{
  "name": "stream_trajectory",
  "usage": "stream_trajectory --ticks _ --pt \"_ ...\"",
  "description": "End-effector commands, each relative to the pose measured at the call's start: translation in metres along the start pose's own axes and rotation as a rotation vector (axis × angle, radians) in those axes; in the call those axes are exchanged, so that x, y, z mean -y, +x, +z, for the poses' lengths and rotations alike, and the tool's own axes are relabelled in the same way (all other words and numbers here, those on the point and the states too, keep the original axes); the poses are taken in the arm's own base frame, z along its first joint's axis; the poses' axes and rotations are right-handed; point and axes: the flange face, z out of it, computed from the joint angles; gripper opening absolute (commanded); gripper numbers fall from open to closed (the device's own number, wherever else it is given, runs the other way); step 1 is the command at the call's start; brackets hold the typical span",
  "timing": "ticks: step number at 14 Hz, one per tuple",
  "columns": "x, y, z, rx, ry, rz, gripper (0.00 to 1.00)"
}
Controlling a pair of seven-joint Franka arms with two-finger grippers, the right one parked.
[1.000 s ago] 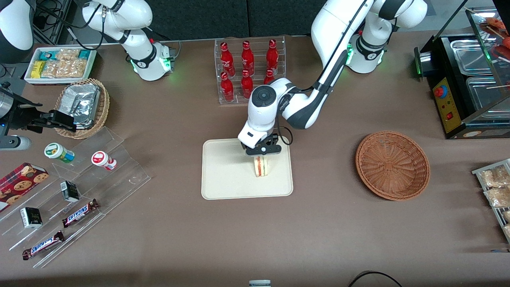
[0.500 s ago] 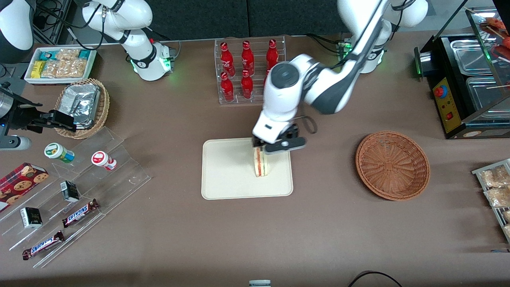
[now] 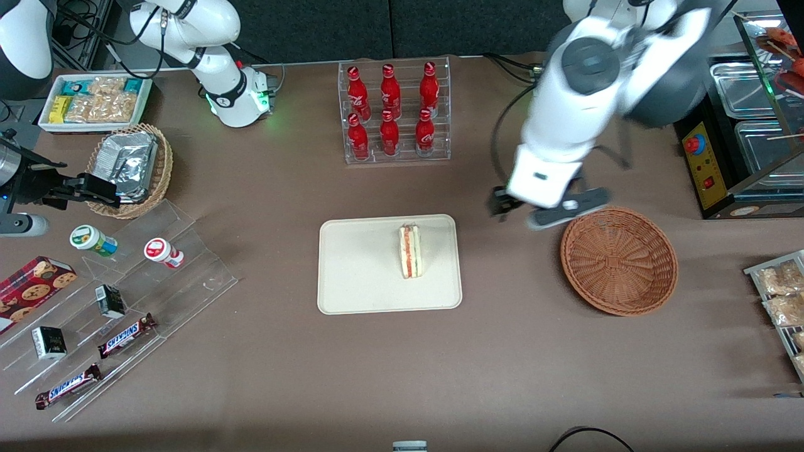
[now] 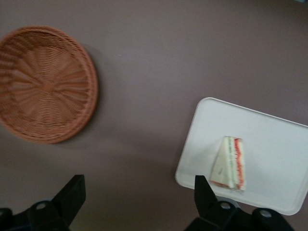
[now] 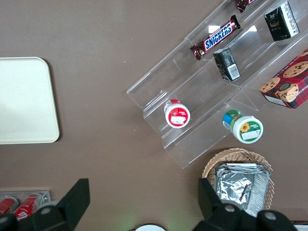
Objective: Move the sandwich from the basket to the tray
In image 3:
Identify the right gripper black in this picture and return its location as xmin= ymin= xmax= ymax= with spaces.
xmin=9 ymin=148 xmax=121 ymax=210

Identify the triangle sandwich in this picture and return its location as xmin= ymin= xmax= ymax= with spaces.
xmin=398 ymin=223 xmax=423 ymax=279

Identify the brown wicker basket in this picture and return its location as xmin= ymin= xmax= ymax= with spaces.
xmin=560 ymin=207 xmax=679 ymax=316

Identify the light wicker basket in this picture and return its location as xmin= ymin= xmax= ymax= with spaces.
xmin=86 ymin=123 xmax=174 ymax=220

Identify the cream plastic tray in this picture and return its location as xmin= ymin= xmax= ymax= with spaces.
xmin=317 ymin=214 xmax=464 ymax=315

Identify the green lid yogurt cup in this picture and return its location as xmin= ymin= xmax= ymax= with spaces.
xmin=69 ymin=225 xmax=118 ymax=258

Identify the silver foil pack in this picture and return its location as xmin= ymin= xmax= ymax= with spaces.
xmin=112 ymin=179 xmax=155 ymax=204
xmin=97 ymin=131 xmax=159 ymax=189

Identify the white snack box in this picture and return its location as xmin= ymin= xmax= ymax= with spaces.
xmin=38 ymin=72 xmax=154 ymax=134

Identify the clear bag of nuts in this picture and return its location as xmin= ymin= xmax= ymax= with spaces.
xmin=100 ymin=93 xmax=138 ymax=123
xmin=87 ymin=76 xmax=126 ymax=96
xmin=65 ymin=94 xmax=104 ymax=123

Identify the red lid yogurt cup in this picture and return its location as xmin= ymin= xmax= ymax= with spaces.
xmin=144 ymin=238 xmax=185 ymax=269

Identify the clear acrylic bottle rack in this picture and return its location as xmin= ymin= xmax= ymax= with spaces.
xmin=338 ymin=56 xmax=452 ymax=165

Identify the red cola bottle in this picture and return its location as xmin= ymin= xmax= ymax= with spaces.
xmin=381 ymin=64 xmax=403 ymax=120
xmin=347 ymin=113 xmax=371 ymax=161
xmin=415 ymin=108 xmax=436 ymax=156
xmin=347 ymin=66 xmax=371 ymax=120
xmin=420 ymin=62 xmax=440 ymax=117
xmin=379 ymin=110 xmax=401 ymax=156

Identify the red cookie box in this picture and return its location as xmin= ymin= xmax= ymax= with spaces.
xmin=0 ymin=256 xmax=78 ymax=335

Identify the small black carton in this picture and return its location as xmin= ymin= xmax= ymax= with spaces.
xmin=95 ymin=284 xmax=126 ymax=319
xmin=31 ymin=326 xmax=68 ymax=360

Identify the clear acrylic stepped display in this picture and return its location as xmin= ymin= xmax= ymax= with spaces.
xmin=0 ymin=200 xmax=239 ymax=423

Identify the black glass food warmer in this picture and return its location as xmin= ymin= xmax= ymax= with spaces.
xmin=673 ymin=9 xmax=804 ymax=220

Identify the snickers bar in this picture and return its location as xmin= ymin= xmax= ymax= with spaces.
xmin=97 ymin=313 xmax=156 ymax=359
xmin=35 ymin=363 xmax=102 ymax=410

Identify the steel pan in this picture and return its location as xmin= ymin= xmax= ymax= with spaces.
xmin=734 ymin=119 xmax=804 ymax=189
xmin=710 ymin=61 xmax=786 ymax=120

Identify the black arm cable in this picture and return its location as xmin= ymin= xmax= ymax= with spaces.
xmin=490 ymin=85 xmax=538 ymax=192

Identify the black base cable bundle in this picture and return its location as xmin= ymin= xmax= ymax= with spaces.
xmin=484 ymin=53 xmax=544 ymax=79

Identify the grey wire rack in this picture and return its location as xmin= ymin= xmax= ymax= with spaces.
xmin=744 ymin=250 xmax=804 ymax=384

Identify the black looped cable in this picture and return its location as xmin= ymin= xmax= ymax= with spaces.
xmin=550 ymin=427 xmax=635 ymax=452

